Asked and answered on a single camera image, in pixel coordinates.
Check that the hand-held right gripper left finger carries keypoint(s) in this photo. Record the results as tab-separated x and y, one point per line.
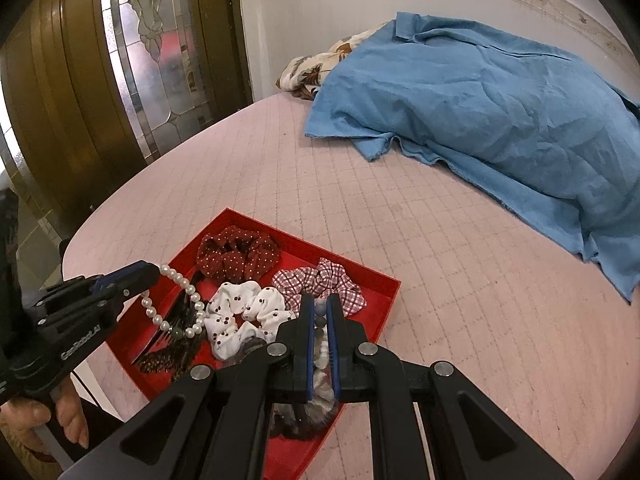
311	355

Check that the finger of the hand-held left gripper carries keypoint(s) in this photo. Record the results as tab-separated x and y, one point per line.
125	297
132	272

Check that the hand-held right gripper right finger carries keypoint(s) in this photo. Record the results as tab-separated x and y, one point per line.
334	360

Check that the red tray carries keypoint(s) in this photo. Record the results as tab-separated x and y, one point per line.
370	280

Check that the white cherry print scrunchie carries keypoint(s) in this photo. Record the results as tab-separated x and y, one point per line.
225	310

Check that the person's left hand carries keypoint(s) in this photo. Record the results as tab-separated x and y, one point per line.
72	415

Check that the grey fur scrunchie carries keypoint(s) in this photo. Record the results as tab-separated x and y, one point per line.
300	415

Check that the dark hair comb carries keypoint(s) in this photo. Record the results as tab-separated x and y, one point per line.
167	352

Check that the red plaid scrunchie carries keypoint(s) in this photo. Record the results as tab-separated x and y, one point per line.
340	280

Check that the dark red polka dot scrunchie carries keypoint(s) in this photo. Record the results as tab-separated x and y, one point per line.
220	255

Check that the pink quilted table cover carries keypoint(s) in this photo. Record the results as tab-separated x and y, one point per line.
450	285

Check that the wooden door with leaded glass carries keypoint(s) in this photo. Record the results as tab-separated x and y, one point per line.
65	85

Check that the floral cloth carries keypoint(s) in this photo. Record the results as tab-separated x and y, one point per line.
305	72

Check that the blue cloth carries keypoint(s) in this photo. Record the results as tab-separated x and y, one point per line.
475	110

